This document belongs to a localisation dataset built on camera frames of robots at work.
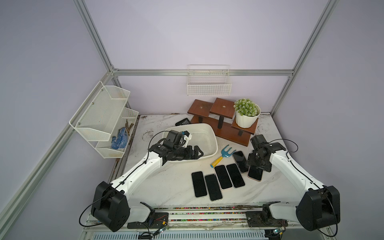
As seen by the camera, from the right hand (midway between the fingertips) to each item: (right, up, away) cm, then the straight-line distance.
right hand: (256, 167), depth 83 cm
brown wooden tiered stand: (-20, +31, +9) cm, 38 cm away
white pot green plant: (-6, +31, -1) cm, 31 cm away
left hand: (-34, +7, -4) cm, 35 cm away
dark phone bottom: (-5, 0, +13) cm, 14 cm away
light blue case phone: (-18, -7, +5) cm, 20 cm away
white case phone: (-2, -2, -4) cm, 5 cm away
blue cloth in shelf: (-79, +15, +5) cm, 81 cm away
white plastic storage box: (-29, +16, +25) cm, 41 cm away
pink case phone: (-24, -12, 0) cm, 27 cm away
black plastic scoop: (-44, +28, +32) cm, 61 cm away
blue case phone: (-10, -7, +4) cm, 13 cm away
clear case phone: (-32, -10, +1) cm, 34 cm away
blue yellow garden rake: (-15, +5, +14) cm, 21 cm away
